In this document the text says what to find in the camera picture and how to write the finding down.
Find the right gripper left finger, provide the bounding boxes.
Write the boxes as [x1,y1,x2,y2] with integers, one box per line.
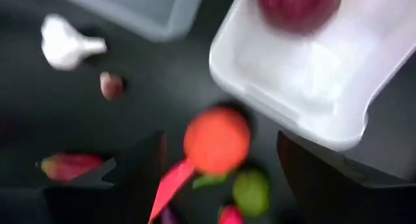
[0,131,167,224]

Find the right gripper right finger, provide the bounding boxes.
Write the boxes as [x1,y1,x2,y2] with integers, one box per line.
[276,130,416,224]

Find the orange red carrot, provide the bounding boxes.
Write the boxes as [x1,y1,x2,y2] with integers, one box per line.
[148,158,198,224]

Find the green lime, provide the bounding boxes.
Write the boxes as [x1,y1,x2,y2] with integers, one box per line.
[232,169,271,218]

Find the bright red fruit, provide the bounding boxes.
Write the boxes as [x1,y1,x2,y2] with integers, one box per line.
[218,204,245,224]

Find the brown cap mushroom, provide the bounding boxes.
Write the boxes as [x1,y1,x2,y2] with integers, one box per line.
[99,71,126,102]

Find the round orange fruit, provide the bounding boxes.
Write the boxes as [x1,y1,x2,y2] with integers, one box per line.
[183,106,252,177]

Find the white garlic bulb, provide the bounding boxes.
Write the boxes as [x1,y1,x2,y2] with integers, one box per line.
[40,12,108,71]

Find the red chili pepper green stem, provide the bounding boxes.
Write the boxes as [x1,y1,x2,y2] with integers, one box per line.
[35,152,105,182]

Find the purple eggplant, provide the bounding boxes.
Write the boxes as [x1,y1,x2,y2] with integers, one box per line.
[161,206,179,224]

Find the small green vegetable piece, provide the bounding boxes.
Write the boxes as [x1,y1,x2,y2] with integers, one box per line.
[191,174,229,190]

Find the white plastic bin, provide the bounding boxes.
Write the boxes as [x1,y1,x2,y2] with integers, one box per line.
[209,0,416,153]

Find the dark red apple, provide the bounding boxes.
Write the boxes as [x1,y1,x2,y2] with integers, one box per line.
[257,0,344,36]

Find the frosted plastic bin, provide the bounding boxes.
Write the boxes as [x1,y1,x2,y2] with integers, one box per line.
[45,0,206,43]

